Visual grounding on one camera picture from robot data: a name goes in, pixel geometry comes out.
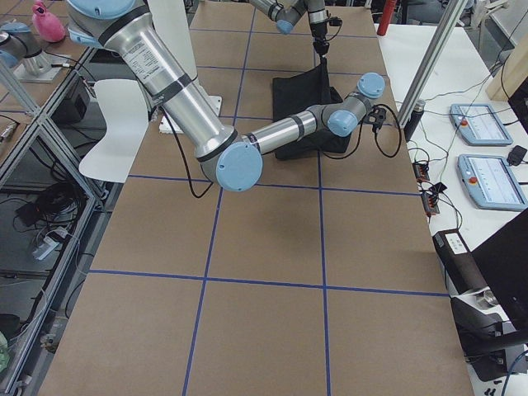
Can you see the orange connector board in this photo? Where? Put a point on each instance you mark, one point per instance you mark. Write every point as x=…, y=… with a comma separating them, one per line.
x=430, y=198
x=421, y=171

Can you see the upper blue teach pendant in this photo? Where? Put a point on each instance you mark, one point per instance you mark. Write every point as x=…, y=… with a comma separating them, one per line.
x=479, y=125

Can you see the black monitor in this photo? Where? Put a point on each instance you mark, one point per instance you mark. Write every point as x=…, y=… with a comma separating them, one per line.
x=502, y=261

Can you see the upper orange connector board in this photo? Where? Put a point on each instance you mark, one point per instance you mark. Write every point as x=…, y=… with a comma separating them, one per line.
x=421, y=171

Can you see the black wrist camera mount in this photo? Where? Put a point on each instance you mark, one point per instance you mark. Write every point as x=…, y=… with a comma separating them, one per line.
x=334, y=21
x=376, y=118

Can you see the black box under table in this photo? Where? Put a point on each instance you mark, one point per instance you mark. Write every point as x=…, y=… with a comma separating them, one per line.
x=73, y=107

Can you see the black printed t-shirt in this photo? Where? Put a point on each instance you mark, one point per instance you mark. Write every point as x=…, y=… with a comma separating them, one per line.
x=295, y=94

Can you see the aluminium frame post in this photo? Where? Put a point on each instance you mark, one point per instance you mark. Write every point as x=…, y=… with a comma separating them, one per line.
x=438, y=41

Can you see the brown paper table cover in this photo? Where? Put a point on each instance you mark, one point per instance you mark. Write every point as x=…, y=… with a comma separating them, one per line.
x=320, y=280

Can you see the black computer mouse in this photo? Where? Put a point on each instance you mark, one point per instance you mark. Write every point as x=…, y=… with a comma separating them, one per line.
x=516, y=156

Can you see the black water bottle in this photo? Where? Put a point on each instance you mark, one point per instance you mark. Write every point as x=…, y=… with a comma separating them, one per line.
x=414, y=119

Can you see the lower orange connector board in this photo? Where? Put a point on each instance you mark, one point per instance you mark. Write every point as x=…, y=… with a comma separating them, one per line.
x=430, y=198

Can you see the pink plush toy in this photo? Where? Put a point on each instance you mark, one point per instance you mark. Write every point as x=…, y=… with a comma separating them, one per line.
x=47, y=24

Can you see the white plastic chair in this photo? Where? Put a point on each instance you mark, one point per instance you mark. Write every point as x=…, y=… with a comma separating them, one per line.
x=125, y=113

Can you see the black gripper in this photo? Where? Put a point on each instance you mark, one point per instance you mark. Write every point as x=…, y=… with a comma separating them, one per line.
x=319, y=32

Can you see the red cylinder bottle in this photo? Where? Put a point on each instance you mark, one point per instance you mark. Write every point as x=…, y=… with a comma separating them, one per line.
x=386, y=17

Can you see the blue teach pendant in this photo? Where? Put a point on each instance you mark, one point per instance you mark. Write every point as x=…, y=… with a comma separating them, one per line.
x=490, y=183
x=479, y=125

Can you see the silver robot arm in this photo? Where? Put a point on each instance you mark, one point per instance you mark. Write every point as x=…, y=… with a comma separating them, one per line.
x=286, y=18
x=133, y=30

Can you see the lower blue teach pendant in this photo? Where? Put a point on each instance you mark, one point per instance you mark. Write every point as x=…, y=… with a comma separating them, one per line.
x=490, y=183

